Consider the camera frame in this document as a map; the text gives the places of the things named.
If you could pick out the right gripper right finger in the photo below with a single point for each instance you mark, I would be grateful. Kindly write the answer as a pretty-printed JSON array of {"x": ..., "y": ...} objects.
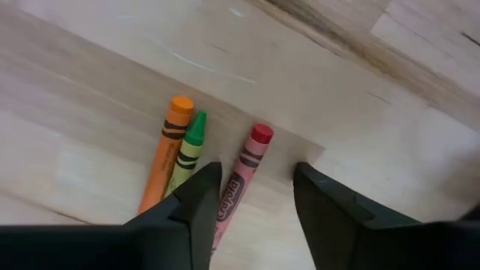
[{"x": 326, "y": 217}]

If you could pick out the orange crayon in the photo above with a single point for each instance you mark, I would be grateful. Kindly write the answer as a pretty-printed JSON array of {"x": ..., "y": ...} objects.
[{"x": 168, "y": 157}]

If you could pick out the red crayon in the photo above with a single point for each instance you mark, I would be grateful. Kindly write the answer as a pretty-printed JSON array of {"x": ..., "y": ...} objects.
[{"x": 247, "y": 165}]

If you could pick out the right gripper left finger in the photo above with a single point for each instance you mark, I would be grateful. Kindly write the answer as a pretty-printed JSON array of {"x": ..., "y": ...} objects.
[{"x": 198, "y": 210}]

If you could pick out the green crayon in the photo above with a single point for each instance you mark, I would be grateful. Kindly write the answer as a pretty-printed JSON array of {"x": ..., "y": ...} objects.
[{"x": 191, "y": 150}]

